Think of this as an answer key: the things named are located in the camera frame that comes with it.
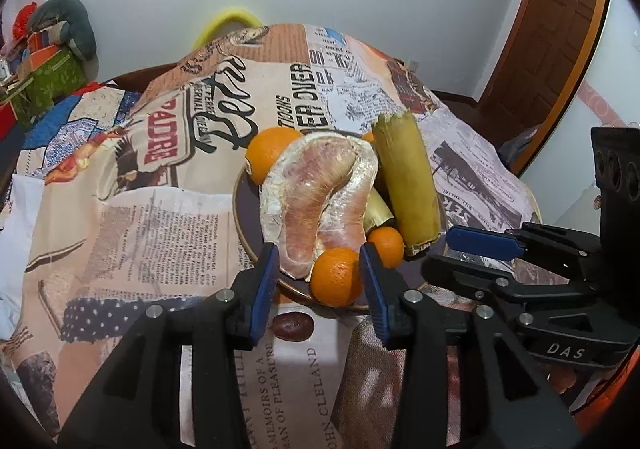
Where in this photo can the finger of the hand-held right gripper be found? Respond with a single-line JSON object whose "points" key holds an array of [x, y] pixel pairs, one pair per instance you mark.
{"points": [[470, 279], [482, 240]]}

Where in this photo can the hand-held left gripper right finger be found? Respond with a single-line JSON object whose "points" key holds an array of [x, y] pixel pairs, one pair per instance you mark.
{"points": [[372, 291]]}

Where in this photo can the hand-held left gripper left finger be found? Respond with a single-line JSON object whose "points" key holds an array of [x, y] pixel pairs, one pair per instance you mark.
{"points": [[265, 291]]}

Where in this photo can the large orange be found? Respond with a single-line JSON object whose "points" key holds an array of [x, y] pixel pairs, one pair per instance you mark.
{"points": [[270, 154], [337, 279]]}

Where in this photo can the small orange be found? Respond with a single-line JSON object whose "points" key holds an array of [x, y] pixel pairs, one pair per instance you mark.
{"points": [[387, 245], [368, 136]]}

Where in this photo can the purple plate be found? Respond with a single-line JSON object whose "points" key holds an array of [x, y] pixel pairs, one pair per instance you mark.
{"points": [[247, 216]]}

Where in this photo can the yellow-green sugarcane piece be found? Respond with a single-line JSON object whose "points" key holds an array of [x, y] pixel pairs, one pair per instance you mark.
{"points": [[407, 179], [377, 211]]}

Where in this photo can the peeled pomelo segment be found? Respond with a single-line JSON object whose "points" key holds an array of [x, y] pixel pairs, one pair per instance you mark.
{"points": [[305, 189], [352, 209]]}

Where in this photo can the dark red date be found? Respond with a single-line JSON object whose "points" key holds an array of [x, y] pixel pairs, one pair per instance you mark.
{"points": [[292, 327]]}

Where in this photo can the newspaper print tablecloth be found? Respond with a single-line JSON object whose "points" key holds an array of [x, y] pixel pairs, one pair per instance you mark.
{"points": [[150, 239]]}

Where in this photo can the white heart-print sliding door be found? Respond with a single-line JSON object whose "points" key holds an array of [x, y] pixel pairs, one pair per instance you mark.
{"points": [[625, 64]]}

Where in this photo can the brown wooden door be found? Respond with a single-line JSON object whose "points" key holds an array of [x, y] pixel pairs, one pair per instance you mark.
{"points": [[555, 54]]}

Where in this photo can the white cloth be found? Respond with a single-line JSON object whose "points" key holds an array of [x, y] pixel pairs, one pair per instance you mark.
{"points": [[15, 254]]}

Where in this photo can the blue patchwork blanket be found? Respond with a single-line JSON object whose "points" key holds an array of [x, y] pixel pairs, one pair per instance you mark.
{"points": [[75, 119]]}

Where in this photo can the green patterned bag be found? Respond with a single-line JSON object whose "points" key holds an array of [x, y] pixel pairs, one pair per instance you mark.
{"points": [[50, 79]]}

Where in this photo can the grey plush toy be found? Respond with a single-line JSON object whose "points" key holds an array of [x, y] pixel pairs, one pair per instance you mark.
{"points": [[75, 24]]}

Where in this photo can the red fabric item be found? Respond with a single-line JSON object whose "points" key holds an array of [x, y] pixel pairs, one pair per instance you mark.
{"points": [[22, 19]]}

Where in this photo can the dark wooden bed frame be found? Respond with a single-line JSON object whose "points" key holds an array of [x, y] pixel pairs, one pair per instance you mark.
{"points": [[135, 77]]}

